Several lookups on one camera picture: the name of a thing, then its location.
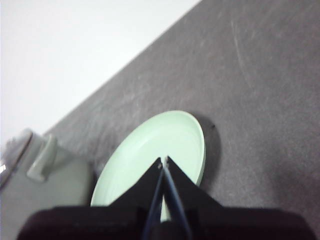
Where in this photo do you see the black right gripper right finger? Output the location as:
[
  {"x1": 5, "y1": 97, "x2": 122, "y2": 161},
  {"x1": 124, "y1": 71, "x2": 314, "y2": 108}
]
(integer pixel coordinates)
[{"x1": 164, "y1": 155, "x2": 224, "y2": 210}]

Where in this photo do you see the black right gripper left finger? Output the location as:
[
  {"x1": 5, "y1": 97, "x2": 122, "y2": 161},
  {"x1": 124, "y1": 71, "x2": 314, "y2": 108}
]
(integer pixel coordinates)
[{"x1": 109, "y1": 156, "x2": 164, "y2": 209}]

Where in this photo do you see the pale green electric steamer pot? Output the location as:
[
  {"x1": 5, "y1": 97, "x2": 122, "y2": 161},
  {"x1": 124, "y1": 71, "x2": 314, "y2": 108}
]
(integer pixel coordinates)
[{"x1": 0, "y1": 127, "x2": 97, "y2": 240}]

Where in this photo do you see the glass lid with green knob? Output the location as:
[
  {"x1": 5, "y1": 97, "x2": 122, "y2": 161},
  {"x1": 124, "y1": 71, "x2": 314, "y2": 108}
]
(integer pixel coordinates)
[{"x1": 0, "y1": 127, "x2": 34, "y2": 177}]

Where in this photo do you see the pale green round plate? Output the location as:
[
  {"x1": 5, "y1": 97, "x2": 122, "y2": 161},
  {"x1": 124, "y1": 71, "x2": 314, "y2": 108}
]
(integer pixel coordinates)
[{"x1": 90, "y1": 110, "x2": 207, "y2": 223}]

